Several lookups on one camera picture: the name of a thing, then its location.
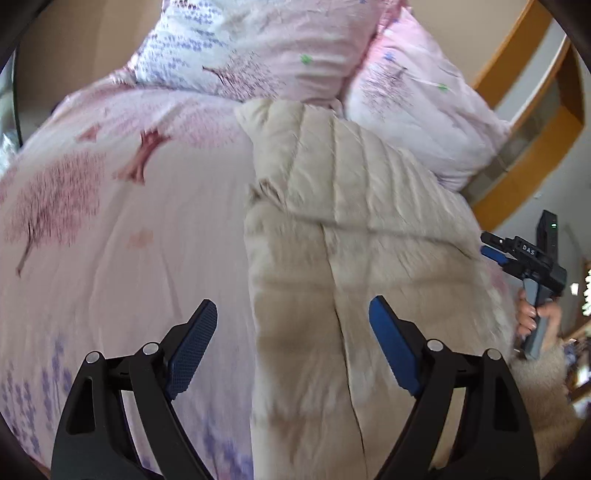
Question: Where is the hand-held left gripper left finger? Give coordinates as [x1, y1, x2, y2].
[51, 299, 219, 480]

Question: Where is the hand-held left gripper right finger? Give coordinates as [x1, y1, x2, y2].
[368, 295, 541, 480]

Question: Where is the beige quilted down jacket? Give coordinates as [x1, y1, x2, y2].
[234, 98, 518, 480]

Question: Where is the person's right forearm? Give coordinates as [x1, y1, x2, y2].
[508, 337, 583, 462]

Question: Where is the person's right hand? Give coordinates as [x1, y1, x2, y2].
[515, 288, 561, 342]

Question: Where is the pink tree-print bed sheet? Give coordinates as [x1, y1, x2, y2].
[0, 74, 525, 480]

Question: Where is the pink pillow with green flowers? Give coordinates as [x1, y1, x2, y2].
[344, 7, 511, 192]

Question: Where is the pink pillow with purple print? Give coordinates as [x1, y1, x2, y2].
[134, 0, 411, 104]

